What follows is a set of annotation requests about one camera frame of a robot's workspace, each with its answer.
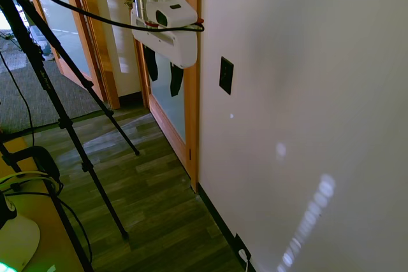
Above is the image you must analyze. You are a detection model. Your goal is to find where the black wall power outlet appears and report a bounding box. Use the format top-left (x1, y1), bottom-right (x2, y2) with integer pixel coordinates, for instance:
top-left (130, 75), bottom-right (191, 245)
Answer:
top-left (234, 233), bottom-right (252, 261)

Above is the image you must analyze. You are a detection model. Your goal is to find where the wooden glass door frame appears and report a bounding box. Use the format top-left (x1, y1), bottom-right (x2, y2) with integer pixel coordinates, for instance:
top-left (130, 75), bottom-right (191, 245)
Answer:
top-left (130, 0), bottom-right (202, 194)

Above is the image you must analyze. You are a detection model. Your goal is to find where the white power plug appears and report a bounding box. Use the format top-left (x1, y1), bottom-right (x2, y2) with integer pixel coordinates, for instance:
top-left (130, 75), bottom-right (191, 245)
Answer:
top-left (238, 248), bottom-right (251, 272)

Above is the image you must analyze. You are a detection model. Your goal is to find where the wooden table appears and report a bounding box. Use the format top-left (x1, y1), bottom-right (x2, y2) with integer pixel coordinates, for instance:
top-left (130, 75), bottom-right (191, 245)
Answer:
top-left (0, 131), bottom-right (84, 272)

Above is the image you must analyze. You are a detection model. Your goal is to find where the black wall light switch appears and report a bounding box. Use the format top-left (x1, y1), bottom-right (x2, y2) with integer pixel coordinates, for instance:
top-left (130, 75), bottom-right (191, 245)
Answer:
top-left (219, 56), bottom-right (235, 96)

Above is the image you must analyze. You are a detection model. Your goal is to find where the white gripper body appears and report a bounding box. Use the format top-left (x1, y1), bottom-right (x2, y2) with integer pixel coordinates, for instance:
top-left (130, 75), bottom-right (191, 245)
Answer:
top-left (130, 0), bottom-right (199, 69)

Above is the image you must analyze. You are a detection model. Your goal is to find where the black baseboard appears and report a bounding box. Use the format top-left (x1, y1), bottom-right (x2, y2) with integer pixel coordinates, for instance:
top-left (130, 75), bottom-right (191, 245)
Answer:
top-left (196, 182), bottom-right (256, 272)

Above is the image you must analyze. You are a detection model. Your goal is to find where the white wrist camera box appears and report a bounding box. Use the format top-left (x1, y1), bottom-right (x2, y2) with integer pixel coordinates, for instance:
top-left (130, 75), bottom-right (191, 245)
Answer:
top-left (154, 3), bottom-right (198, 27)

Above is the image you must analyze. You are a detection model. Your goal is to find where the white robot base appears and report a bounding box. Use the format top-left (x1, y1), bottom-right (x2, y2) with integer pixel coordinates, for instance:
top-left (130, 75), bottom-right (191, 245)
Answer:
top-left (0, 189), bottom-right (41, 272)

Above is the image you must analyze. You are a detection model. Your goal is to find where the black thin floor cable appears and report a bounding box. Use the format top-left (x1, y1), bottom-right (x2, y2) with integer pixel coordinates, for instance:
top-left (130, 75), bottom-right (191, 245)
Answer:
top-left (0, 49), bottom-right (35, 148)

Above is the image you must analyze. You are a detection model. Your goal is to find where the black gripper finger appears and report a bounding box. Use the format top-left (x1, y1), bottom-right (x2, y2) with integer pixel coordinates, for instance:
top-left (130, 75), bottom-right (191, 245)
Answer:
top-left (169, 64), bottom-right (184, 97)
top-left (143, 45), bottom-right (159, 82)

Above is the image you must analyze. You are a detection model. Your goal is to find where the open wooden glass door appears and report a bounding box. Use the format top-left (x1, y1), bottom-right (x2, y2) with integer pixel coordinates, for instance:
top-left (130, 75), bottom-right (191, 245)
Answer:
top-left (18, 0), bottom-right (121, 110)

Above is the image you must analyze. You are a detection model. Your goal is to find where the black camera tripod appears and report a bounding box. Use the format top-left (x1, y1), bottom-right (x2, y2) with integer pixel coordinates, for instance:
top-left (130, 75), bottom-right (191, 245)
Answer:
top-left (0, 0), bottom-right (141, 272)

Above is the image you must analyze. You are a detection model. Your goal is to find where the grey carpet rug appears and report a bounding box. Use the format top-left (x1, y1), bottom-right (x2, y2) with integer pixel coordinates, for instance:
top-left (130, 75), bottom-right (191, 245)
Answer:
top-left (0, 28), bottom-right (111, 135)

